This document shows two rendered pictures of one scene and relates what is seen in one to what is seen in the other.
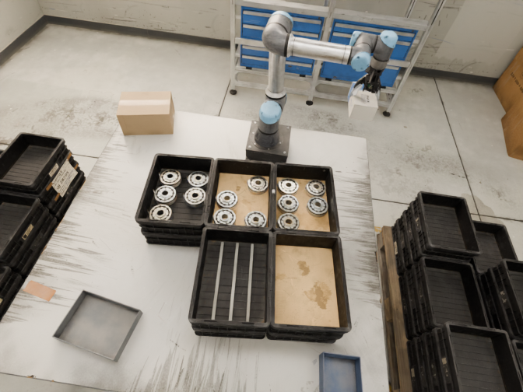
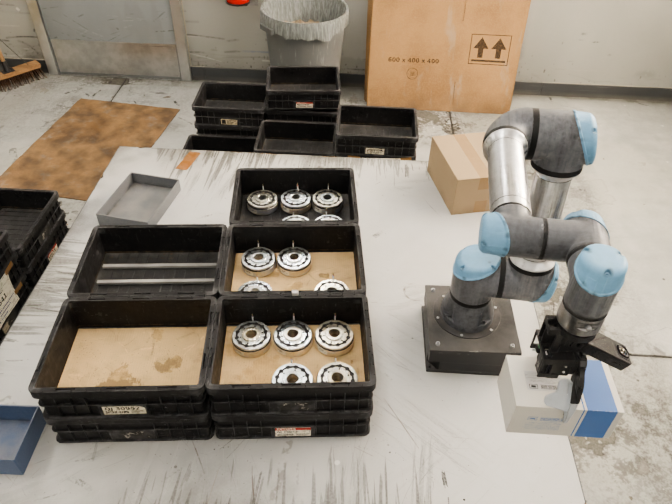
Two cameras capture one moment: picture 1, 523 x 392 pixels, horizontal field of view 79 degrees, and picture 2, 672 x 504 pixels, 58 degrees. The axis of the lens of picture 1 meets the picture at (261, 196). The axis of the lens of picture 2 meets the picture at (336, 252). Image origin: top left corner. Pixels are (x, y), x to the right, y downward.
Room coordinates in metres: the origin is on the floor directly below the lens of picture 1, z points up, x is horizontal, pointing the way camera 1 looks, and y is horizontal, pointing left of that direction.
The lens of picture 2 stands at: (1.00, -1.17, 2.09)
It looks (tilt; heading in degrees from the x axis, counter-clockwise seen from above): 42 degrees down; 90
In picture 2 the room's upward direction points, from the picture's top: 2 degrees clockwise
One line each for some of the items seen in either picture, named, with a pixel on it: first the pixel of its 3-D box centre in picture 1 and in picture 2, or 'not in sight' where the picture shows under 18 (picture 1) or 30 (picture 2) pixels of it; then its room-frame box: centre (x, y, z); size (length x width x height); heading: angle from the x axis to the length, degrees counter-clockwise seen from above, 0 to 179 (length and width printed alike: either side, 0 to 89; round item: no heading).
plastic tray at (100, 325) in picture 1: (99, 323); (140, 201); (0.27, 0.60, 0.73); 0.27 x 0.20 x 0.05; 78
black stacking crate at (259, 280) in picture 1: (233, 278); (155, 273); (0.48, 0.07, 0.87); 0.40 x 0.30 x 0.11; 3
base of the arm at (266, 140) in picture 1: (267, 132); (468, 301); (1.38, 0.01, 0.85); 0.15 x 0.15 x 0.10
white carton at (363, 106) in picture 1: (362, 101); (556, 396); (1.45, -0.47, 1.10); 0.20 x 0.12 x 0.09; 178
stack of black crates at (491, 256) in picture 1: (480, 254); not in sight; (1.08, -1.53, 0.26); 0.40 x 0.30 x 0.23; 178
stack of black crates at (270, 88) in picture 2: not in sight; (303, 115); (0.80, 1.89, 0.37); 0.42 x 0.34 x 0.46; 178
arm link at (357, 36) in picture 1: (363, 43); (576, 241); (1.42, -0.37, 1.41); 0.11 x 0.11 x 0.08; 81
